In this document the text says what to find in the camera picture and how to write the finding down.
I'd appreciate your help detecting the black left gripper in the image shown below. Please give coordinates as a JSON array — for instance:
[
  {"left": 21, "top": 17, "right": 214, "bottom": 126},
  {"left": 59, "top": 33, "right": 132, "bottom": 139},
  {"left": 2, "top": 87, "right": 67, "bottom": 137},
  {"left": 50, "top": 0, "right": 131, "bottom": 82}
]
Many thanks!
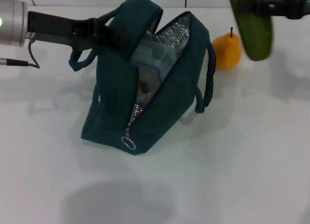
[{"left": 26, "top": 10, "right": 134, "bottom": 52}]

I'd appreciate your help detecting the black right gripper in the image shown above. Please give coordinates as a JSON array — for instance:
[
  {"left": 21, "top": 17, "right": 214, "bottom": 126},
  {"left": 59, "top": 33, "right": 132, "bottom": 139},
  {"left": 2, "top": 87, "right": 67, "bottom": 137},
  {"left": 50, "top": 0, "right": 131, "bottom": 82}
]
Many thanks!
[{"left": 238, "top": 0, "right": 310, "bottom": 19}]

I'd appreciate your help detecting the green cucumber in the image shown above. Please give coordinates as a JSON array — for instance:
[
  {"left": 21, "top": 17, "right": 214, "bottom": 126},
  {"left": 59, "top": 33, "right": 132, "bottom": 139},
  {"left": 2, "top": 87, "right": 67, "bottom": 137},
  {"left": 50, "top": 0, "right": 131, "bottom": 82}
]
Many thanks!
[{"left": 227, "top": 0, "right": 274, "bottom": 62}]

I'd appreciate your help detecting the clear plastic food container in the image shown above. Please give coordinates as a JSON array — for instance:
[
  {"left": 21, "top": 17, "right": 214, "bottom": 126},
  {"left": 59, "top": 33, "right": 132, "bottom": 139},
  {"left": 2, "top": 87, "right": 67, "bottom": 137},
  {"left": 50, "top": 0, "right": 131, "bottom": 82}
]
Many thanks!
[{"left": 129, "top": 37, "right": 181, "bottom": 106}]

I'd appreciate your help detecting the dark teal insulated lunch bag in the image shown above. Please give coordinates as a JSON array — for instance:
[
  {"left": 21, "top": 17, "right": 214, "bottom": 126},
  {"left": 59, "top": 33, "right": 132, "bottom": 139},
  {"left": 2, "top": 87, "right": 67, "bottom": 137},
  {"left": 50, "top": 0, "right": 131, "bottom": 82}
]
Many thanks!
[{"left": 68, "top": 0, "right": 217, "bottom": 156}]

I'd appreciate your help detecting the yellow orange pear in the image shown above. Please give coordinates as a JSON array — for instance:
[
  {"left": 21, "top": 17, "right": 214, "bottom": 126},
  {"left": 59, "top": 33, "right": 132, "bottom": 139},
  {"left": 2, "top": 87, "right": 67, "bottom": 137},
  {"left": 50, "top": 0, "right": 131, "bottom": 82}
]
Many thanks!
[{"left": 212, "top": 27, "right": 243, "bottom": 70}]

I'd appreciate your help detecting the left arm cable with plug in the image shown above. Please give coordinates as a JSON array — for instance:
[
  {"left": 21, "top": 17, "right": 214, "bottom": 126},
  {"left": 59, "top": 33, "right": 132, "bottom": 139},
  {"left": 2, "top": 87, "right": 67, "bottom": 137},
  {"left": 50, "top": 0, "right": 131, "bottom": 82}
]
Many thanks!
[{"left": 0, "top": 39, "right": 41, "bottom": 69}]

